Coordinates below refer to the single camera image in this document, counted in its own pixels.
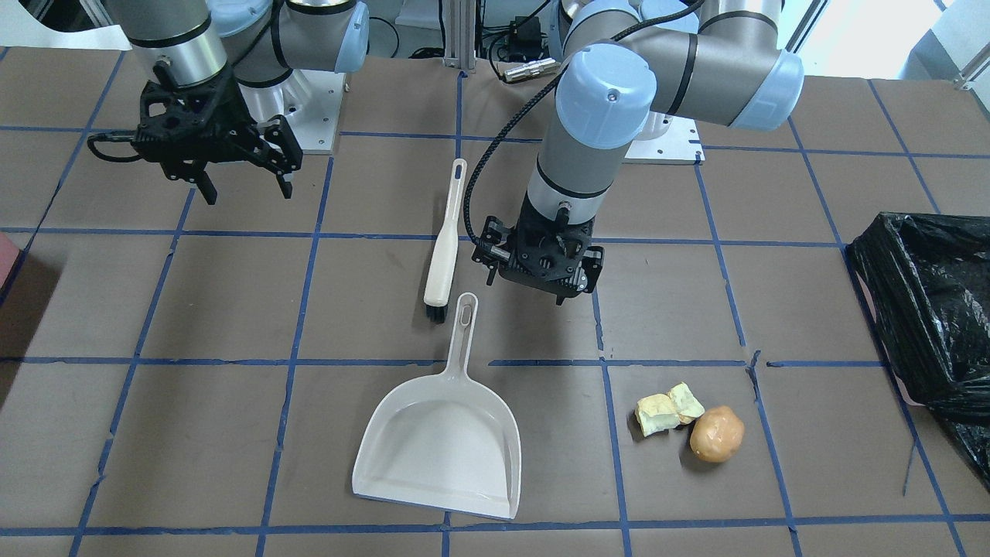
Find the pink plastic bin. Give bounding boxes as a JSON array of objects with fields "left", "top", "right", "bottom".
[{"left": 1, "top": 232, "right": 22, "bottom": 296}]

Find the white plastic dustpan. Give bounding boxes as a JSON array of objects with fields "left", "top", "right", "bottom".
[{"left": 351, "top": 292, "right": 522, "bottom": 521}]

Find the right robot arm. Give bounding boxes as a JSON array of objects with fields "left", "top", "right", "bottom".
[{"left": 87, "top": 1, "right": 369, "bottom": 205}]

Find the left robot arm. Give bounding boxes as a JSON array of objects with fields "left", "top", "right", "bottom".
[{"left": 463, "top": 1, "right": 805, "bottom": 302}]

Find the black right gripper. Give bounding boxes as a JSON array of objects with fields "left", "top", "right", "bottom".
[{"left": 131, "top": 68, "right": 302, "bottom": 205}]

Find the white hand brush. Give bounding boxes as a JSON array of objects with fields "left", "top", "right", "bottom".
[{"left": 423, "top": 158, "right": 467, "bottom": 324}]

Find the yellow sponge piece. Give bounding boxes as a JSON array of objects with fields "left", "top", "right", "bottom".
[
  {"left": 666, "top": 381, "right": 706, "bottom": 425},
  {"left": 634, "top": 394, "right": 681, "bottom": 437}
]

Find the black power adapter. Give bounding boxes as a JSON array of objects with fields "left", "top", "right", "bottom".
[{"left": 506, "top": 15, "right": 542, "bottom": 50}]

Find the aluminium frame post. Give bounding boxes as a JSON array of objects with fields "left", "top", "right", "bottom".
[{"left": 439, "top": 1, "right": 480, "bottom": 73}]

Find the silver metal connector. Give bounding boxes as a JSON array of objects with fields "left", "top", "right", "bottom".
[{"left": 500, "top": 59, "right": 560, "bottom": 84}]

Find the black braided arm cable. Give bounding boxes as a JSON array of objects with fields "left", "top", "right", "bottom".
[{"left": 463, "top": 0, "right": 705, "bottom": 248}]

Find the black trash bag bin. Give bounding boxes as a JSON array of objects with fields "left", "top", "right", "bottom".
[{"left": 846, "top": 212, "right": 989, "bottom": 484}]

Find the brown potato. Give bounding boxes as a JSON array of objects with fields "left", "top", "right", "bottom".
[{"left": 689, "top": 405, "right": 746, "bottom": 464}]

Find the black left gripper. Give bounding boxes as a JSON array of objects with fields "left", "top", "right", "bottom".
[{"left": 473, "top": 203, "right": 604, "bottom": 306}]

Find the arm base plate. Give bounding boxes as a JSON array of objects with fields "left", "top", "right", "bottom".
[
  {"left": 238, "top": 70, "right": 349, "bottom": 155},
  {"left": 623, "top": 112, "right": 706, "bottom": 165}
]

